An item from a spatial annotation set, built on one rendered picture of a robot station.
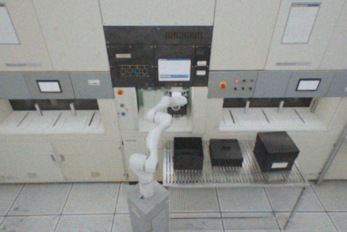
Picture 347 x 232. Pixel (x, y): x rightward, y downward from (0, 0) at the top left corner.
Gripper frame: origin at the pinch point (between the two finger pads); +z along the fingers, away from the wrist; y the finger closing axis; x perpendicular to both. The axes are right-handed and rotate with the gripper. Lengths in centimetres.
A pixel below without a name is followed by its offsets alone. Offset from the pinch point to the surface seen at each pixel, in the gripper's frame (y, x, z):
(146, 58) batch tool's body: -26, 49, -30
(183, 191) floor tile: 11, -120, -39
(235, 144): 60, -34, -45
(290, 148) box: 103, -18, -66
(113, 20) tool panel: -50, 80, -31
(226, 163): 50, -40, -66
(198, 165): 22, -38, -72
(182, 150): 8, -43, -47
